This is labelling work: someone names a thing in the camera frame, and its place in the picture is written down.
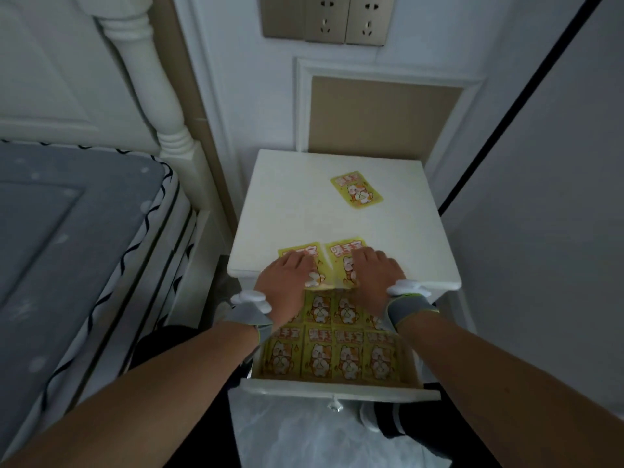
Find person's right hand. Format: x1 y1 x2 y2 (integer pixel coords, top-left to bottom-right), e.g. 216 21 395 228
348 246 406 320

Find person's left hand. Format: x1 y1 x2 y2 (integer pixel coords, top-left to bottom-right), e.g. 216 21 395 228
254 250 322 332

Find yellow packets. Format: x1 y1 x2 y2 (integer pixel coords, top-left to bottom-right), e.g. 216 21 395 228
258 287 408 385

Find wooden drawer with white front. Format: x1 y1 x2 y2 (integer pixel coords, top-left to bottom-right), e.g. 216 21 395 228
239 287 442 404

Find person's left forearm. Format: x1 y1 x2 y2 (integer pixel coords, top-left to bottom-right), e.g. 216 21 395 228
0 320 262 468

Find person's right forearm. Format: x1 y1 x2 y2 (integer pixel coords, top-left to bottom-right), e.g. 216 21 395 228
397 314 624 468

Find person's right white shoe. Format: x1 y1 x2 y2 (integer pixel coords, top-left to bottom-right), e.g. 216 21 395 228
359 402 386 433

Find person's black trousers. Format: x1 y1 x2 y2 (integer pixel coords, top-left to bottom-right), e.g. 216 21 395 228
129 326 503 468

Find white wrist tracker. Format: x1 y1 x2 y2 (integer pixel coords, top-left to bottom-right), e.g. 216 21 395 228
386 279 432 299
229 289 273 315

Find grey wristband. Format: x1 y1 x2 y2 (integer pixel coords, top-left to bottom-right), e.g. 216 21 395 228
385 294 441 335
222 306 275 361

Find white bedside table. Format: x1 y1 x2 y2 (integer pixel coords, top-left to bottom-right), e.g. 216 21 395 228
226 149 463 313

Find black striped sock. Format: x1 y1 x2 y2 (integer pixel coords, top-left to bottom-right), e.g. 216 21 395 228
378 402 469 459

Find white wardrobe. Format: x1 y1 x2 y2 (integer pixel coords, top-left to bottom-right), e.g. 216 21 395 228
438 0 624 410

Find grey mattress with striped edge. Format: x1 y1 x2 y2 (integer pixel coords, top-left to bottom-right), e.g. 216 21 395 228
0 139 198 454

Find white bed frame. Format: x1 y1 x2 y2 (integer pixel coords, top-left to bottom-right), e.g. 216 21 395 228
0 0 240 332

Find brass wall socket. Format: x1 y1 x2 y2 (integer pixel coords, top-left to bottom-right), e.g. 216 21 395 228
346 0 396 47
304 0 351 44

